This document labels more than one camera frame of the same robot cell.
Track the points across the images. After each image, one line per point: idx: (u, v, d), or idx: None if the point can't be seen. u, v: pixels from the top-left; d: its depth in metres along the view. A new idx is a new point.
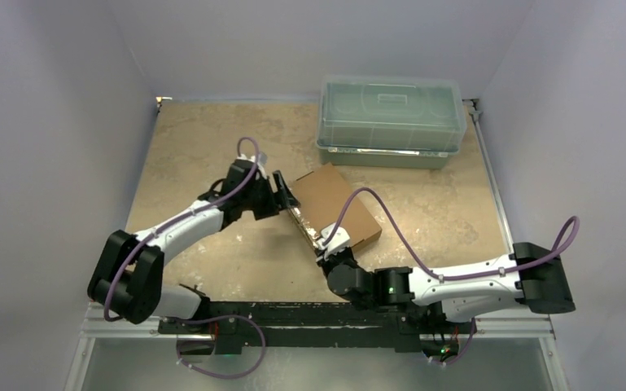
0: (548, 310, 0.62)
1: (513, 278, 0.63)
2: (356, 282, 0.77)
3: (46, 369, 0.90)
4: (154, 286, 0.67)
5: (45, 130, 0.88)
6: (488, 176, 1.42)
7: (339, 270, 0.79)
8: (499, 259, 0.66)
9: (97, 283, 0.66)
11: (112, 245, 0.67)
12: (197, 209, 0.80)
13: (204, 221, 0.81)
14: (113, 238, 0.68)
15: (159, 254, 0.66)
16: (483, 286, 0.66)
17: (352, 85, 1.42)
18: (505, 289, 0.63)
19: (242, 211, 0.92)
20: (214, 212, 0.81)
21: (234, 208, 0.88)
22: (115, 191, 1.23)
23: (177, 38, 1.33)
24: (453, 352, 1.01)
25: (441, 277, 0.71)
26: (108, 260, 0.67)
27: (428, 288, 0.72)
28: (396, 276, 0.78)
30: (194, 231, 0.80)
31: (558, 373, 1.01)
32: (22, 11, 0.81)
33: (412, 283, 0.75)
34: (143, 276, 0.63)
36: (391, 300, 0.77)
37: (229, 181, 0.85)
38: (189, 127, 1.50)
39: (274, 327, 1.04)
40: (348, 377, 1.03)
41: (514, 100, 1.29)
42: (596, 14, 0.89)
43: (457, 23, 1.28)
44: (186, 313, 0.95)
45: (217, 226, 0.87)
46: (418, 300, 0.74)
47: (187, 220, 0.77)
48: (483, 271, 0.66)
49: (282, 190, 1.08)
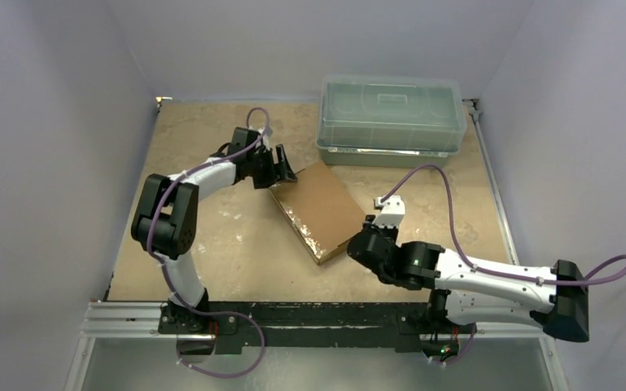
0: (562, 332, 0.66)
1: (549, 290, 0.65)
2: (369, 245, 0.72)
3: (46, 369, 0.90)
4: (191, 220, 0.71)
5: (44, 130, 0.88)
6: (488, 176, 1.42)
7: (361, 235, 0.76)
8: (540, 270, 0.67)
9: (140, 222, 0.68)
11: (148, 188, 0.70)
12: (215, 161, 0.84)
13: (221, 173, 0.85)
14: (149, 180, 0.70)
15: (195, 188, 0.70)
16: (514, 288, 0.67)
17: (352, 85, 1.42)
18: (539, 298, 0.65)
19: (247, 172, 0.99)
20: (228, 164, 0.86)
21: (242, 166, 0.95)
22: (116, 191, 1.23)
23: (177, 38, 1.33)
24: (453, 352, 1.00)
25: (476, 266, 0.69)
26: (146, 199, 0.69)
27: (457, 274, 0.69)
28: (422, 249, 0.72)
30: (212, 181, 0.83)
31: (558, 374, 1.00)
32: (23, 14, 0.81)
33: (442, 263, 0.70)
34: (185, 206, 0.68)
36: (410, 271, 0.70)
37: (235, 143, 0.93)
38: (189, 128, 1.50)
39: (274, 327, 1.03)
40: (349, 378, 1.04)
41: (514, 100, 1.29)
42: (597, 14, 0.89)
43: (457, 23, 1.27)
44: (193, 298, 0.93)
45: (229, 181, 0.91)
46: (442, 281, 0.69)
47: (209, 169, 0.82)
48: (521, 274, 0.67)
49: (281, 163, 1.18)
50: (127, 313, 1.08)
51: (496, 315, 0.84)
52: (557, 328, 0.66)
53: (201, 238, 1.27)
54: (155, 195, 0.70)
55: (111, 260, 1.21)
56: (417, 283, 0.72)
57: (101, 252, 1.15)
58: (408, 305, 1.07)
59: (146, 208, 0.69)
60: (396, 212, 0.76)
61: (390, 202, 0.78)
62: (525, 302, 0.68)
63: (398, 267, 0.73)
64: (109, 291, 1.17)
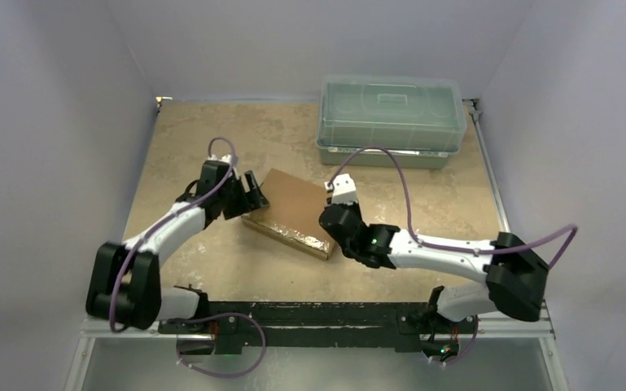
0: (510, 309, 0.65)
1: (484, 260, 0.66)
2: (341, 218, 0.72)
3: (45, 369, 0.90)
4: (154, 289, 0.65)
5: (44, 130, 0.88)
6: (488, 176, 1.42)
7: (332, 206, 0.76)
8: (479, 242, 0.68)
9: (95, 300, 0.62)
11: (102, 260, 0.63)
12: (179, 210, 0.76)
13: (187, 222, 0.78)
14: (101, 251, 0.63)
15: (153, 257, 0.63)
16: (454, 261, 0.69)
17: (352, 85, 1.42)
18: (474, 269, 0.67)
19: (219, 208, 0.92)
20: (194, 211, 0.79)
21: (212, 206, 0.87)
22: (116, 191, 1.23)
23: (177, 38, 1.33)
24: (453, 352, 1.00)
25: (422, 242, 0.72)
26: (99, 274, 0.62)
27: (406, 248, 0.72)
28: (386, 232, 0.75)
30: (179, 232, 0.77)
31: (559, 374, 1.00)
32: (23, 13, 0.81)
33: (395, 240, 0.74)
34: (143, 281, 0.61)
36: (370, 248, 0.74)
37: (204, 181, 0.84)
38: (189, 127, 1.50)
39: (274, 327, 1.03)
40: (349, 377, 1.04)
41: (514, 100, 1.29)
42: (597, 15, 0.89)
43: (457, 23, 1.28)
44: (186, 312, 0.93)
45: (199, 225, 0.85)
46: (394, 257, 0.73)
47: (173, 221, 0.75)
48: (461, 247, 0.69)
49: (254, 190, 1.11)
50: None
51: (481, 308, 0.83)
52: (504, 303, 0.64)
53: (201, 238, 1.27)
54: (111, 267, 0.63)
55: None
56: (376, 261, 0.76)
57: None
58: (408, 305, 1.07)
59: (100, 283, 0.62)
60: (346, 191, 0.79)
61: (339, 182, 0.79)
62: (465, 274, 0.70)
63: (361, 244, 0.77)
64: None
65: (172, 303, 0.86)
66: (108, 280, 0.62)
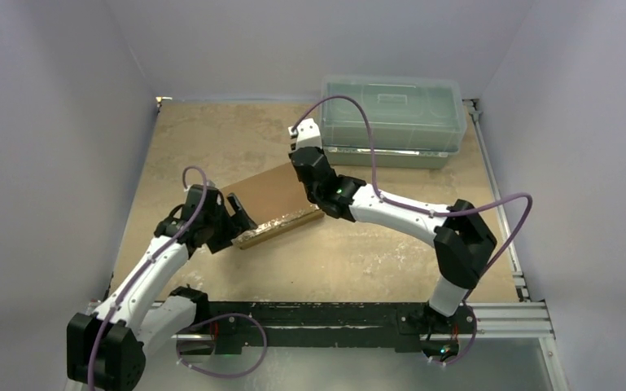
0: (453, 274, 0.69)
1: (437, 221, 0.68)
2: (313, 162, 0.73)
3: (45, 370, 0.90)
4: (133, 353, 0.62)
5: (44, 131, 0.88)
6: (488, 176, 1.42)
7: (308, 149, 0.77)
8: (436, 205, 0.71)
9: (76, 371, 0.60)
11: (72, 335, 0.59)
12: (155, 252, 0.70)
13: (167, 264, 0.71)
14: (72, 325, 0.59)
15: (125, 331, 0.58)
16: (409, 219, 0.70)
17: (352, 85, 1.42)
18: (426, 229, 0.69)
19: (208, 233, 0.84)
20: (174, 248, 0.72)
21: (198, 233, 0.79)
22: (115, 191, 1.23)
23: (177, 38, 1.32)
24: (453, 353, 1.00)
25: (383, 197, 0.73)
26: (74, 347, 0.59)
27: (367, 202, 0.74)
28: (352, 184, 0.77)
30: (161, 277, 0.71)
31: (558, 372, 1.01)
32: (22, 14, 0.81)
33: (359, 193, 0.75)
34: (118, 357, 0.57)
36: (334, 198, 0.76)
37: (189, 205, 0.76)
38: (189, 127, 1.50)
39: (274, 327, 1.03)
40: (348, 377, 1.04)
41: (515, 100, 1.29)
42: (597, 15, 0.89)
43: (457, 22, 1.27)
44: (186, 322, 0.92)
45: (186, 257, 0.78)
46: (352, 208, 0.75)
47: (151, 270, 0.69)
48: (418, 207, 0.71)
49: (239, 211, 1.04)
50: None
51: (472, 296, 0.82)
52: (448, 266, 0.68)
53: None
54: (84, 340, 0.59)
55: (111, 261, 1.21)
56: (336, 211, 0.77)
57: (100, 252, 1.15)
58: (408, 305, 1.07)
59: (77, 355, 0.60)
60: (309, 136, 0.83)
61: (304, 128, 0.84)
62: (418, 234, 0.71)
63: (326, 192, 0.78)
64: (108, 291, 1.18)
65: (171, 323, 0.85)
66: (84, 353, 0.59)
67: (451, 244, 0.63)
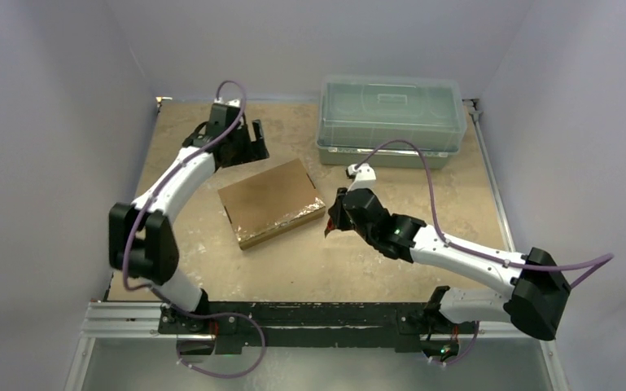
0: (527, 325, 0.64)
1: (513, 273, 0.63)
2: (365, 204, 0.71)
3: (45, 370, 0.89)
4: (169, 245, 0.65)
5: (44, 131, 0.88)
6: (488, 176, 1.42)
7: (359, 191, 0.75)
8: (510, 253, 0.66)
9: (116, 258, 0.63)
11: (113, 222, 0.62)
12: (186, 159, 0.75)
13: (196, 171, 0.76)
14: (112, 213, 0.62)
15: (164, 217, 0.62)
16: (479, 267, 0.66)
17: (352, 85, 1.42)
18: (500, 279, 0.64)
19: (229, 154, 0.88)
20: (203, 157, 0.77)
21: (222, 148, 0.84)
22: (115, 192, 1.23)
23: (177, 38, 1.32)
24: (453, 353, 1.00)
25: (448, 242, 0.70)
26: (114, 234, 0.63)
27: (431, 245, 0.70)
28: (409, 223, 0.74)
30: (190, 182, 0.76)
31: (558, 373, 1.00)
32: (22, 14, 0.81)
33: (419, 235, 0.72)
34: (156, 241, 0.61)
36: (391, 239, 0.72)
37: (213, 122, 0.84)
38: (189, 128, 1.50)
39: (274, 327, 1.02)
40: (349, 378, 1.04)
41: (515, 100, 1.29)
42: (598, 15, 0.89)
43: (457, 23, 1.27)
44: (190, 304, 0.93)
45: (210, 171, 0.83)
46: (415, 252, 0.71)
47: (181, 175, 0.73)
48: (489, 254, 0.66)
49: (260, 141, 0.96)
50: (127, 313, 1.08)
51: (487, 313, 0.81)
52: (522, 317, 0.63)
53: (201, 238, 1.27)
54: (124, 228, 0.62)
55: None
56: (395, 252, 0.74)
57: (100, 252, 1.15)
58: (408, 305, 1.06)
59: (118, 243, 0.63)
60: (367, 177, 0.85)
61: (361, 170, 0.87)
62: (488, 283, 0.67)
63: (382, 233, 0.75)
64: (108, 291, 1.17)
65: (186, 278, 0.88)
66: (124, 239, 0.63)
67: (531, 300, 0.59)
